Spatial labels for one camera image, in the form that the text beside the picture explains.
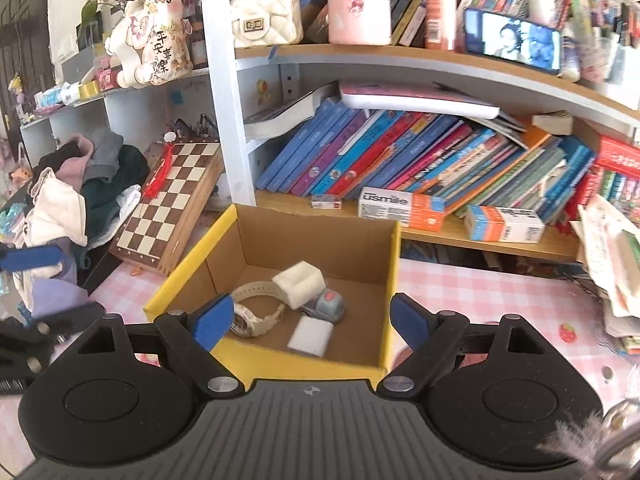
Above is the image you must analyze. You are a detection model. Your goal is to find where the stack of papers and books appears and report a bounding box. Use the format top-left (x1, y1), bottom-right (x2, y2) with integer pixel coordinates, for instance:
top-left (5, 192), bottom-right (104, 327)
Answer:
top-left (577, 192), bottom-right (640, 356)

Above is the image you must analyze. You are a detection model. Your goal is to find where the orange bottle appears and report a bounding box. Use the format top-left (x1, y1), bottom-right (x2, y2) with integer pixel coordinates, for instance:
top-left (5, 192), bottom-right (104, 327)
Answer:
top-left (425, 0), bottom-right (458, 51)

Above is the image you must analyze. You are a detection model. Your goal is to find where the green plant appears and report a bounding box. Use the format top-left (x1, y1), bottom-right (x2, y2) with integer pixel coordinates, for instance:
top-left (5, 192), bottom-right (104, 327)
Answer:
top-left (80, 0), bottom-right (103, 31)

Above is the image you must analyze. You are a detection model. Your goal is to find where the fluffy grey keychain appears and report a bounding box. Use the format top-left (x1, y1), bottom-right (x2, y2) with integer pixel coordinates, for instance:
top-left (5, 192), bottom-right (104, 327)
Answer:
top-left (537, 402), bottom-right (640, 480)

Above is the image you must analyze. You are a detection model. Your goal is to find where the wooden chessboard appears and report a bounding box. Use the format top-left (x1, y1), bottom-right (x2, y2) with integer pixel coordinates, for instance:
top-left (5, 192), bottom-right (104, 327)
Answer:
top-left (109, 141), bottom-right (223, 277)

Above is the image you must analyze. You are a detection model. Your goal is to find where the white wristwatch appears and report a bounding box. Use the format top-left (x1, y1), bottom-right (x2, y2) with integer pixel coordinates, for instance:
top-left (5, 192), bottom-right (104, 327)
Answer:
top-left (230, 281), bottom-right (287, 338)

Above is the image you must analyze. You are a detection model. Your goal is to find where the smartphone showing video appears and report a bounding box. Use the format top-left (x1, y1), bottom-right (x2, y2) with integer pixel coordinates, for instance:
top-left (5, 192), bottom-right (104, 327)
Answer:
top-left (464, 7), bottom-right (563, 73)

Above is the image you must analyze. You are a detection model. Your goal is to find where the row of colourful books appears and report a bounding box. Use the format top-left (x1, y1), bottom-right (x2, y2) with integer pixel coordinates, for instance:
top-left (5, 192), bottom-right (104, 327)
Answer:
top-left (255, 95), bottom-right (640, 226)

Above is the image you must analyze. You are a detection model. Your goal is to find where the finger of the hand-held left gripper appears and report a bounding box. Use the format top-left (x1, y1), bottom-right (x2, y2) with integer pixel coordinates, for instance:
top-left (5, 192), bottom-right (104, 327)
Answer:
top-left (22, 303), bottom-right (107, 344)
top-left (0, 245), bottom-right (65, 272)

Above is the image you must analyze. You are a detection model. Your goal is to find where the pink cup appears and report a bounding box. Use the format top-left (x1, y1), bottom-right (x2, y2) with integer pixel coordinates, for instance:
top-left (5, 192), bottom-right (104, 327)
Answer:
top-left (324, 0), bottom-right (392, 46)

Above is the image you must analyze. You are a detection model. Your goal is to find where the pile of clothes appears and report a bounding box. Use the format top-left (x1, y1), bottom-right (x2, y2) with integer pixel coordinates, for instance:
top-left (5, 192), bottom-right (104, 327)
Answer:
top-left (10, 130), bottom-right (151, 318)

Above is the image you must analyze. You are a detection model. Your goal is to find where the yellow cardboard box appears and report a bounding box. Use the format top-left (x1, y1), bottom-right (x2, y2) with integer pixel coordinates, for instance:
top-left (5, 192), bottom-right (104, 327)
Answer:
top-left (144, 203), bottom-right (402, 383)

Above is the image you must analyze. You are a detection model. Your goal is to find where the small white block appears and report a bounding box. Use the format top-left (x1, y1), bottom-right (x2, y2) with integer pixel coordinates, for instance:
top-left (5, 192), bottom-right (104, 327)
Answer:
top-left (287, 316), bottom-right (335, 358)

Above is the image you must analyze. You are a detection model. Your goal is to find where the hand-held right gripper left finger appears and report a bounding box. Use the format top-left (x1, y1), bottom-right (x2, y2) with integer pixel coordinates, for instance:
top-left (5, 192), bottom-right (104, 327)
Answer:
top-left (75, 291), bottom-right (244, 402)

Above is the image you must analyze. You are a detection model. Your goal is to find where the white bookshelf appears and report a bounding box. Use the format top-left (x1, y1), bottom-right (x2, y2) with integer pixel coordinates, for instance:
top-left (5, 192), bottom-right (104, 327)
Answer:
top-left (20, 0), bottom-right (640, 266)

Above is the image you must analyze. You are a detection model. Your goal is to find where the white quilted handbag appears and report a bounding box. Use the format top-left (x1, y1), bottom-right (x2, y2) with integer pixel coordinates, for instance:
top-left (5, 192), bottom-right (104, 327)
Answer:
top-left (230, 0), bottom-right (303, 51)

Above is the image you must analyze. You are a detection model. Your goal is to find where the thick red dictionary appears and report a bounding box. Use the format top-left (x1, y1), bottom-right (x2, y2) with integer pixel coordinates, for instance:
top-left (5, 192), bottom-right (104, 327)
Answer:
top-left (595, 135), bottom-right (640, 176)

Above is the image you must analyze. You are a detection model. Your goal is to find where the white flat folder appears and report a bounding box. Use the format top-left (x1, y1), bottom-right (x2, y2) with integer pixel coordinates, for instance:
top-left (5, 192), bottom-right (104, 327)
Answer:
top-left (340, 81), bottom-right (501, 120)

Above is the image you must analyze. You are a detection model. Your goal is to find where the white foam block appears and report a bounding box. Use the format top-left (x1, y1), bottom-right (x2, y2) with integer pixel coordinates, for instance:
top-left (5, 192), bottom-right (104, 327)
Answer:
top-left (271, 261), bottom-right (326, 311)

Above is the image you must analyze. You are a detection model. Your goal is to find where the red tassel ornament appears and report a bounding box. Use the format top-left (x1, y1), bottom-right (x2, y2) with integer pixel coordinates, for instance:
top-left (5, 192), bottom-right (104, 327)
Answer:
top-left (142, 130), bottom-right (178, 201)

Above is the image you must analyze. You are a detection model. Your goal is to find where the pink checkered desktop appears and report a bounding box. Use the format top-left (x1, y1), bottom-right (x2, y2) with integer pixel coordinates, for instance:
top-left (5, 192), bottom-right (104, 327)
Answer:
top-left (75, 257), bottom-right (640, 411)

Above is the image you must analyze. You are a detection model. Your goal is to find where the blue orange white carton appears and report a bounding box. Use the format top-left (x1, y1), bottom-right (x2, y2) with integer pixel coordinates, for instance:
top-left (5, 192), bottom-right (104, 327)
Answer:
top-left (462, 205), bottom-right (546, 243)

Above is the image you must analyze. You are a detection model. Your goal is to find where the white lucky doll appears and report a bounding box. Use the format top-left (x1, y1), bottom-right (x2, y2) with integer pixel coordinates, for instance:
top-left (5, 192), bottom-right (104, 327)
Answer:
top-left (107, 0), bottom-right (193, 88)

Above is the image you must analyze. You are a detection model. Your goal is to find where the thick paperback book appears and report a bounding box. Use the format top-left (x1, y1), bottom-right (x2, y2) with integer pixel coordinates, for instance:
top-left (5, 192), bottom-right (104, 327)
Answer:
top-left (243, 85), bottom-right (336, 141)

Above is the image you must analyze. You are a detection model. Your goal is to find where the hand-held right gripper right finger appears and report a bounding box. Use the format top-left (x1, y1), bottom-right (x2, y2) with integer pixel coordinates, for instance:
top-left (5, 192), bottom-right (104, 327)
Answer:
top-left (377, 291), bottom-right (549, 402)

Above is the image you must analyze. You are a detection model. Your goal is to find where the blue purple toy truck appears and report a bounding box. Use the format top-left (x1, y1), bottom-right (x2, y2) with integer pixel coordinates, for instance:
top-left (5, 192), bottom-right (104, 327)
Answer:
top-left (300, 287), bottom-right (347, 323)

